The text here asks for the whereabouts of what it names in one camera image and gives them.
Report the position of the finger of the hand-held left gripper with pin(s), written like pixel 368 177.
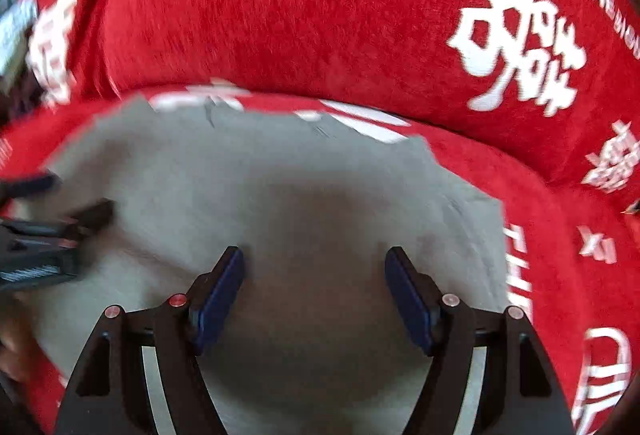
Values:
pixel 35 184
pixel 95 215

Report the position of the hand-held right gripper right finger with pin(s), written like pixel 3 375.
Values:
pixel 410 300

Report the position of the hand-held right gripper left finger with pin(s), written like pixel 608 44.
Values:
pixel 220 300

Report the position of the grey knit sweater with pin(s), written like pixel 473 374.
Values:
pixel 300 175

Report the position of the pale grey-green crumpled cloth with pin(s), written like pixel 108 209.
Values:
pixel 15 35

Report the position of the red printed blanket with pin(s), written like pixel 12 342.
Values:
pixel 300 5

